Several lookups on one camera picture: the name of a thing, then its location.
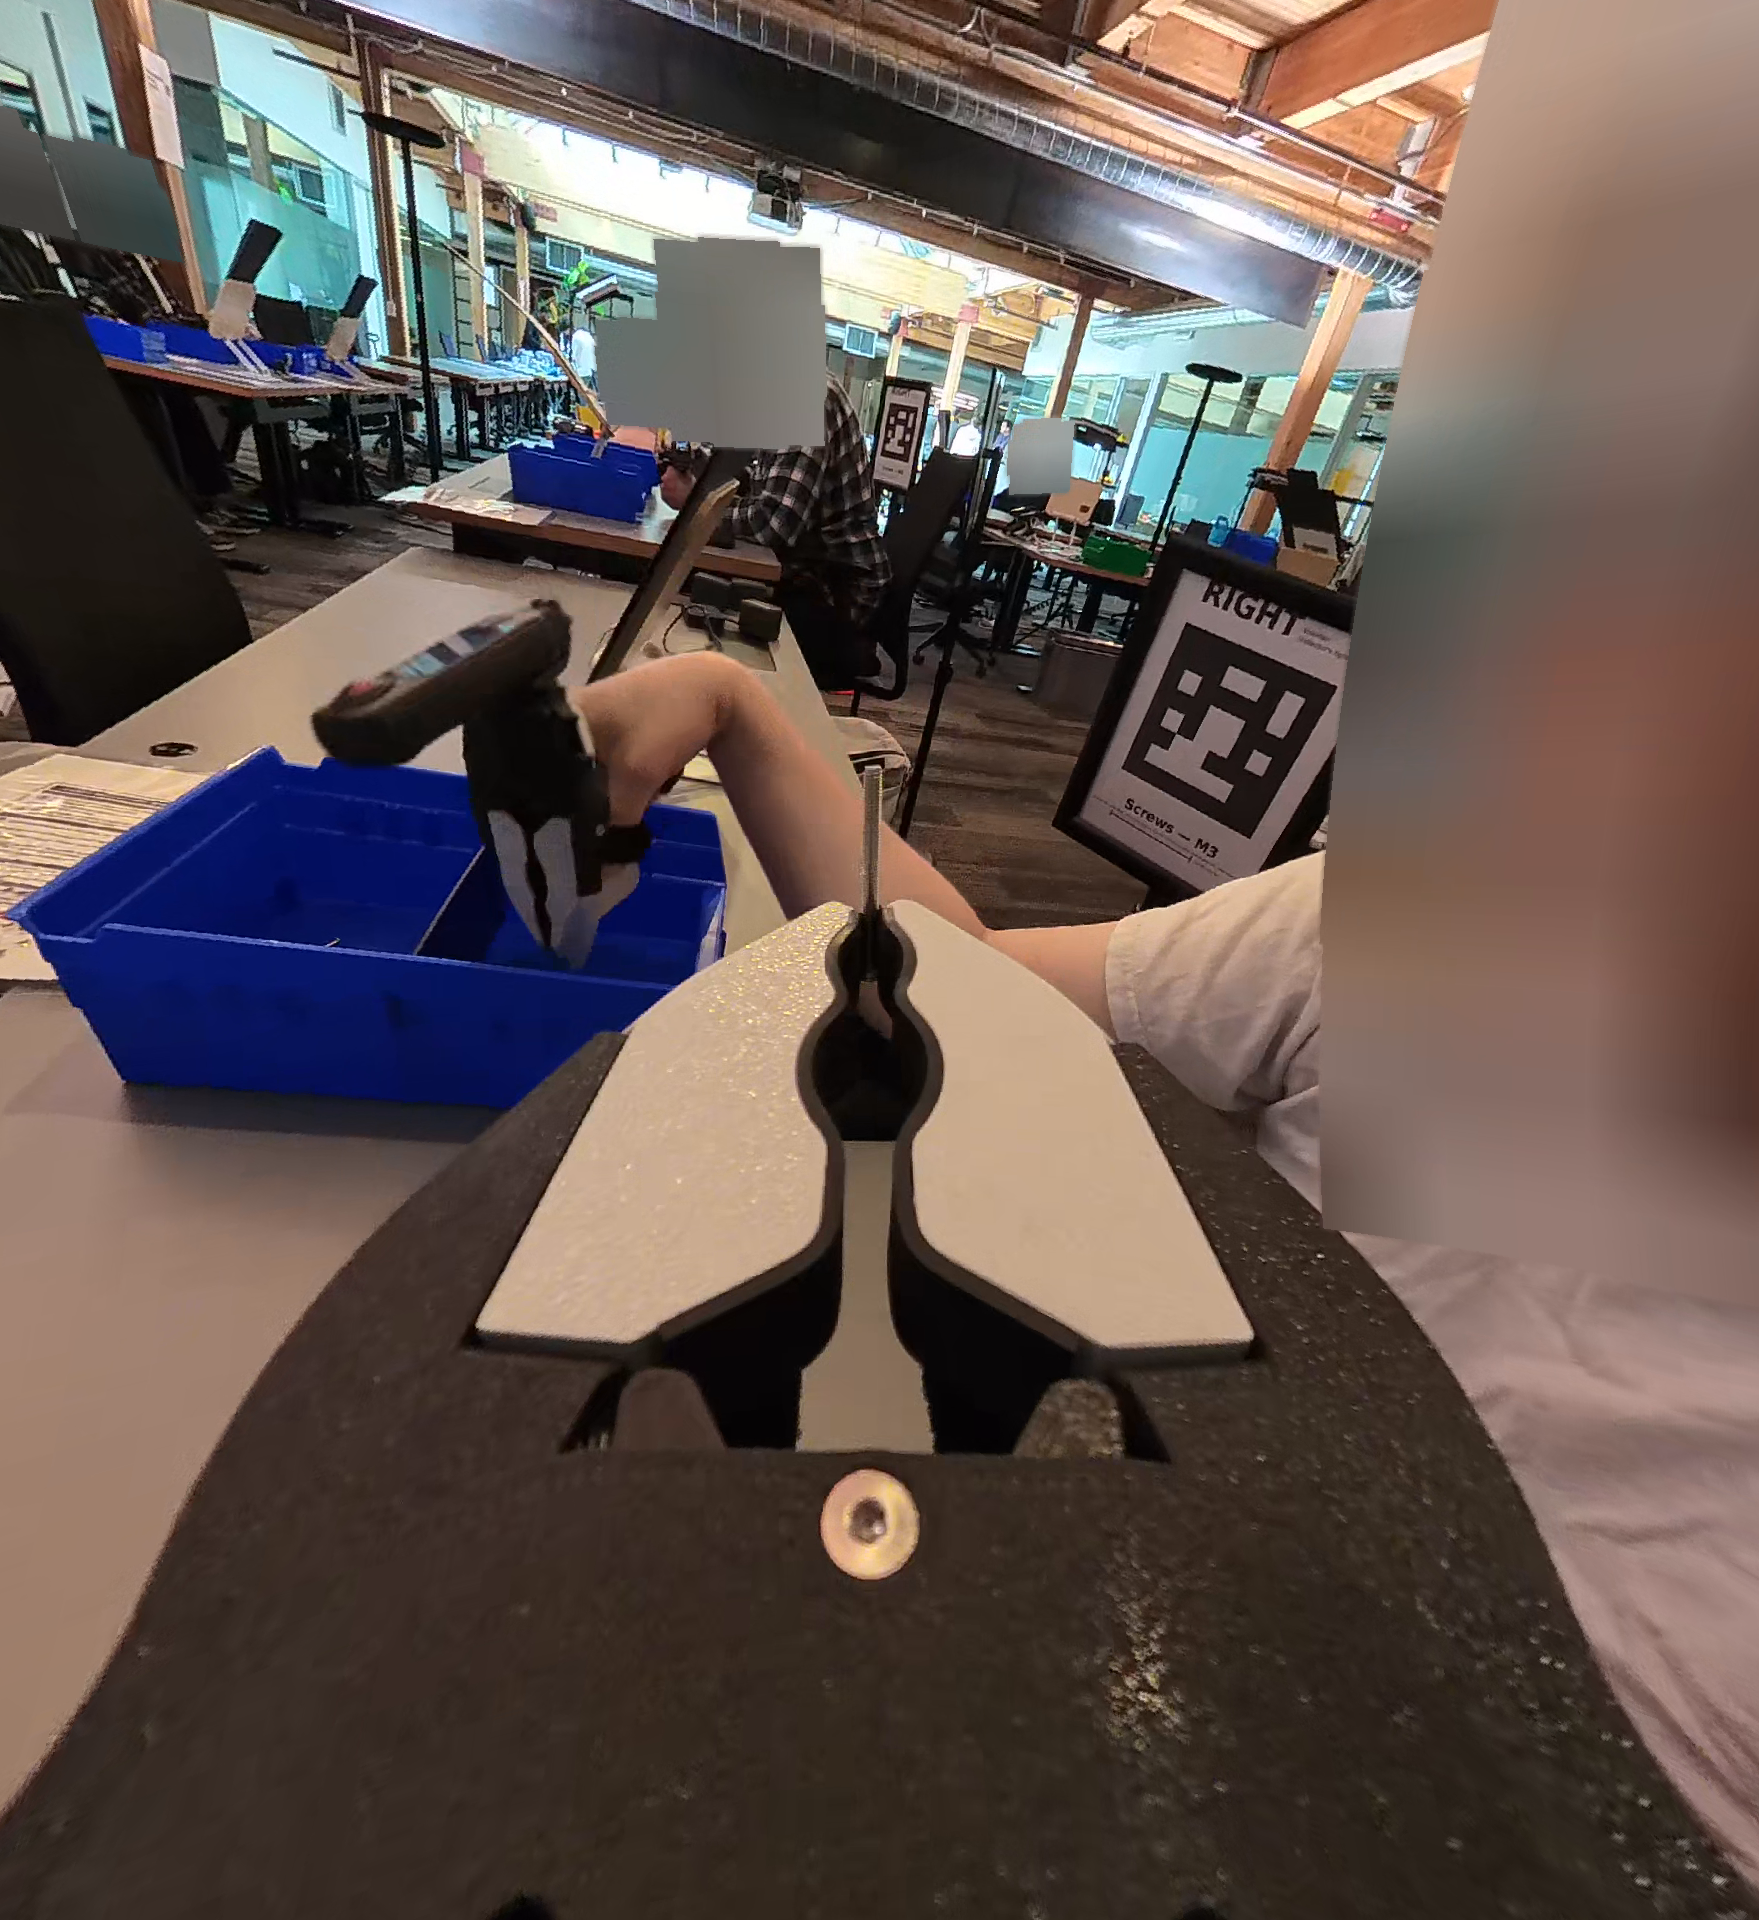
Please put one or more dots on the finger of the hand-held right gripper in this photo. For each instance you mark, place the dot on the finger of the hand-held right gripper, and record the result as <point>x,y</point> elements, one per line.
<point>540,887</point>
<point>606,900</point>

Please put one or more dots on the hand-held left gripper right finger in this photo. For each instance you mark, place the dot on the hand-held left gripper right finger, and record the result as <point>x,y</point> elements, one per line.
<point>1059,1185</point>

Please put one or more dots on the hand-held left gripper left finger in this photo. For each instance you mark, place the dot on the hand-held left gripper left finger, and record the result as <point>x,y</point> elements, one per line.
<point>668,1171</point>

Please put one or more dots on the long metal bolt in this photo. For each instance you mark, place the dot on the long metal bolt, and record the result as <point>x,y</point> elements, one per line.
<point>872,839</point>

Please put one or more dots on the blue plastic bin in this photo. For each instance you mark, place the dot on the blue plastic bin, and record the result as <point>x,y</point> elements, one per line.
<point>579,480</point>
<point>294,1036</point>

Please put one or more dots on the person's right forearm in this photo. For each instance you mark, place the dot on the person's right forearm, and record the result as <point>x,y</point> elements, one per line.
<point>850,839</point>

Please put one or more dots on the person's right hand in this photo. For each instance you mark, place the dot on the person's right hand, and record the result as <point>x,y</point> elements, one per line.
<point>654,728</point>

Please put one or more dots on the black bin divider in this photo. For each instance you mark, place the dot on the black bin divider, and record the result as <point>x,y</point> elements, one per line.
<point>456,909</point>

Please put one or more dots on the wooden office desk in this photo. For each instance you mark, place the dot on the wooden office desk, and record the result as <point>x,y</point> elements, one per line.
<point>549,533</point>

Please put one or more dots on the tilted display board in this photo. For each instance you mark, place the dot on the tilted display board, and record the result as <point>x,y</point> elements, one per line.
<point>668,578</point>

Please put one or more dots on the black office chair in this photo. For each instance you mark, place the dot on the black office chair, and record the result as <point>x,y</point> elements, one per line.
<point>54,525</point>
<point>923,570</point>

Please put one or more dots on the long office desk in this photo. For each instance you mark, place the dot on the long office desk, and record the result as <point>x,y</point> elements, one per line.
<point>218,367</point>

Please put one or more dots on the framed marker sign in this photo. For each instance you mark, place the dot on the framed marker sign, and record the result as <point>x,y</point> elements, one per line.
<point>1225,721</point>
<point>901,432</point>

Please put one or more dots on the printed paper sheet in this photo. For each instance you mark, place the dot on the printed paper sheet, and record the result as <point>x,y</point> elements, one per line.
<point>24,855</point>

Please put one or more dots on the green box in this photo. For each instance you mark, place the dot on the green box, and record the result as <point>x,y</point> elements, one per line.
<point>1113,555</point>

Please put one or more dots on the person's white shirt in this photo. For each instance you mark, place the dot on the person's white shirt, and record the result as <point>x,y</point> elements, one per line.
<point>1645,1425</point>

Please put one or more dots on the ceiling mounted camera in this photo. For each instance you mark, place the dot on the ceiling mounted camera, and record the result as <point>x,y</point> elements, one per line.
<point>777,199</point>

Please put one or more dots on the wooden post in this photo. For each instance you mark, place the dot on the wooden post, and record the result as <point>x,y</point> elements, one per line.
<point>1321,406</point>

